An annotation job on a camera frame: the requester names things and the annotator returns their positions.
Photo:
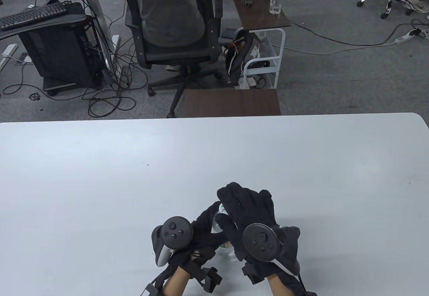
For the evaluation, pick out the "grey floor socket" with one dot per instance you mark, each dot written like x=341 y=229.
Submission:
x=26 y=58

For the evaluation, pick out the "wooden top white cart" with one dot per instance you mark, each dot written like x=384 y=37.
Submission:
x=258 y=18

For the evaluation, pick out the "black white right-hand controller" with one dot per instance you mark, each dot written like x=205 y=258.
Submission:
x=259 y=242

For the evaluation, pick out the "person's left hand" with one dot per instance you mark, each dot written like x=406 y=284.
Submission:
x=204 y=232

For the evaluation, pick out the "white desk foot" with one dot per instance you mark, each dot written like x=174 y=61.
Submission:
x=8 y=55

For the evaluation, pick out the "black keyboard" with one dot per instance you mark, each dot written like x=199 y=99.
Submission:
x=33 y=15

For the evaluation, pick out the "black backpack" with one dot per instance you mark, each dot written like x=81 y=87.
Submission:
x=239 y=58

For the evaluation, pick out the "white power strip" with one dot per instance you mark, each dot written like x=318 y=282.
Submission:
x=409 y=35

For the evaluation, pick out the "person's left forearm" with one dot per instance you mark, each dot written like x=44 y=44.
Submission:
x=176 y=284

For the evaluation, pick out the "clear mineral water bottle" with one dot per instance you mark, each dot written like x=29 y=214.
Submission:
x=226 y=248

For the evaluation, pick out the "person's right forearm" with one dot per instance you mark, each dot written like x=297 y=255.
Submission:
x=280 y=287

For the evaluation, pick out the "dark wooden board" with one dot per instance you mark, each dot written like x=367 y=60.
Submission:
x=231 y=103

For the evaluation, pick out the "person's right hand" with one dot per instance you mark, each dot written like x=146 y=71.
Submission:
x=251 y=205

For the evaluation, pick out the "black mesh office chair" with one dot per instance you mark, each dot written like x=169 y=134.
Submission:
x=177 y=53

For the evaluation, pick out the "black white left-hand controller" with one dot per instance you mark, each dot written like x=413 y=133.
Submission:
x=176 y=232

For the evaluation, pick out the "black foot pedal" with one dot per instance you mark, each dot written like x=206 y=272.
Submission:
x=229 y=33

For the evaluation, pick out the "black computer tower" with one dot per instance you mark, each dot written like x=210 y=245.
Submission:
x=60 y=55

